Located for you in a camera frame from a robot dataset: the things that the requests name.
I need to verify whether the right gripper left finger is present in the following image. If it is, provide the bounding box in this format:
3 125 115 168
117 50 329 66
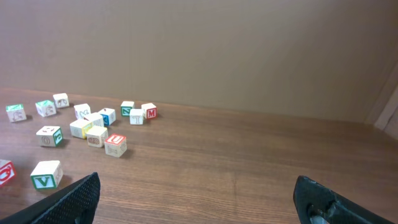
1 172 101 224

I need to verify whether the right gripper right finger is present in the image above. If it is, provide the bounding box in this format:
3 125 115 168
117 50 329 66
293 175 390 224

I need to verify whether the block green V side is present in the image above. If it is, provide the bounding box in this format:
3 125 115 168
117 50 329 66
30 161 63 190

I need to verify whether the block red picture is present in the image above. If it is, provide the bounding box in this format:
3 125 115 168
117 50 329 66
0 159 16 187

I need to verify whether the red U block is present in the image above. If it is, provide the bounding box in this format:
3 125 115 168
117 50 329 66
104 134 127 157

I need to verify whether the yellow block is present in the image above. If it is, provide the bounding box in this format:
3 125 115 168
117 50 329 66
86 126 108 148

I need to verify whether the block dark round picture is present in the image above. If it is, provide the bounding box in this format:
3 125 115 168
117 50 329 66
36 126 63 147

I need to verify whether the block tree sketch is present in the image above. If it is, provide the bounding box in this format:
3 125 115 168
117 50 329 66
70 119 93 139

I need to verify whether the block sketch tilted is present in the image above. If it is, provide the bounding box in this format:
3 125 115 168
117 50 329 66
83 112 104 127

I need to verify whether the plain white block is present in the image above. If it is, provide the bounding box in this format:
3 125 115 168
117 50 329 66
74 103 91 119

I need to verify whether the block blue side centre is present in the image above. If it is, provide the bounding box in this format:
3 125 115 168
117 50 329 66
98 108 116 126

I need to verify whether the block blue side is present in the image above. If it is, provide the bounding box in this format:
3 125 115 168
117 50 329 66
53 93 70 108
98 108 116 126

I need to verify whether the green N block upper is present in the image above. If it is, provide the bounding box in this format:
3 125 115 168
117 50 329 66
35 100 57 117

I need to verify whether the green n block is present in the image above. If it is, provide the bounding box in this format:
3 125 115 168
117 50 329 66
6 104 27 123
35 100 57 117

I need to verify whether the block blue side top left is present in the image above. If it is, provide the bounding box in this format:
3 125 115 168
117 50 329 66
53 93 70 108

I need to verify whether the block blue sketch right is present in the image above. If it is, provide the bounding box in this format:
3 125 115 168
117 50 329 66
129 109 144 125

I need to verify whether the green N block left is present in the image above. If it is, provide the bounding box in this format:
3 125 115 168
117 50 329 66
6 104 27 123

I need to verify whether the block green Z side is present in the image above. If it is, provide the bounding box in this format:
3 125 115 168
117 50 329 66
121 101 135 116

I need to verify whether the block red M side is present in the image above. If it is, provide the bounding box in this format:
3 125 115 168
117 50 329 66
141 103 157 119

